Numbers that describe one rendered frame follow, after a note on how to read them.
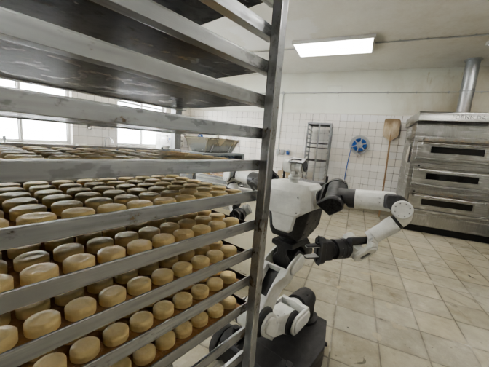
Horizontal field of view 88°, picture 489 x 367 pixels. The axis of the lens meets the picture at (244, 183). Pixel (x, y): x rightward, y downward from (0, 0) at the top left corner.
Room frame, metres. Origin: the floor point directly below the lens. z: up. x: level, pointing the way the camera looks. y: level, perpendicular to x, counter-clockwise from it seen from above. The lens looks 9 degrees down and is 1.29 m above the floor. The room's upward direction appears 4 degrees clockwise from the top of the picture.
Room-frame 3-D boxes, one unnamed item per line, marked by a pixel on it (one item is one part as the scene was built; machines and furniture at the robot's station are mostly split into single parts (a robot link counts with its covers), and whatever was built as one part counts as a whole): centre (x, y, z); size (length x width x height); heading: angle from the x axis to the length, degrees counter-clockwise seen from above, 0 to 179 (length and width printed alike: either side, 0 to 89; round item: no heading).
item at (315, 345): (1.38, -0.31, 0.19); 0.64 x 0.52 x 0.33; 140
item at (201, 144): (2.56, 0.34, 1.25); 0.56 x 0.29 x 0.14; 151
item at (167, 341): (0.57, 0.17, 0.78); 0.05 x 0.05 x 0.02
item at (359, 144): (5.55, -2.41, 1.10); 0.41 x 0.17 x 1.10; 67
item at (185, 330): (0.61, 0.14, 0.78); 0.05 x 0.05 x 0.02
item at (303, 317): (1.40, -0.33, 0.28); 0.21 x 0.20 x 0.13; 140
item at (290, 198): (1.37, -0.30, 0.98); 0.34 x 0.30 x 0.36; 50
